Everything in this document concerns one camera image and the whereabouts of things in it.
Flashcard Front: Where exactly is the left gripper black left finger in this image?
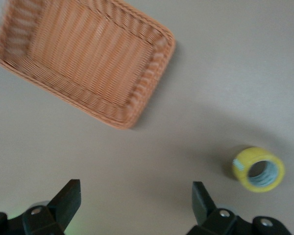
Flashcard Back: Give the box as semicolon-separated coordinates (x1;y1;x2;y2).
0;179;82;235

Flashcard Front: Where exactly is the orange wicker basket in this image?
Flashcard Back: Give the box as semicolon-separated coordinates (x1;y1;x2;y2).
0;0;176;130

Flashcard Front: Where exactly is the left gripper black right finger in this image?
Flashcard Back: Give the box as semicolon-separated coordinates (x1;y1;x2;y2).
187;181;294;235

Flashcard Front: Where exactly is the yellow clear tape roll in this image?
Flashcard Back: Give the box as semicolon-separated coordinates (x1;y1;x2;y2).
231;146;286;193

